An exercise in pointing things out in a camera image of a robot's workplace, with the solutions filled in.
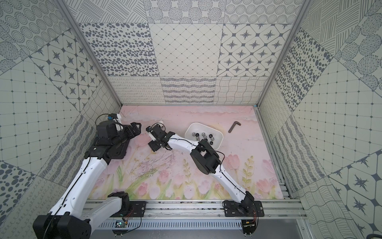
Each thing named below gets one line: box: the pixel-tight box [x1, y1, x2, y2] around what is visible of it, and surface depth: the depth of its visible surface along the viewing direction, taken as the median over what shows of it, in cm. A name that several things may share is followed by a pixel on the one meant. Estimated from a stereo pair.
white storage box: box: [184, 122, 224, 151], surface depth 103 cm
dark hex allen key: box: [227, 120, 242, 133], surface depth 109 cm
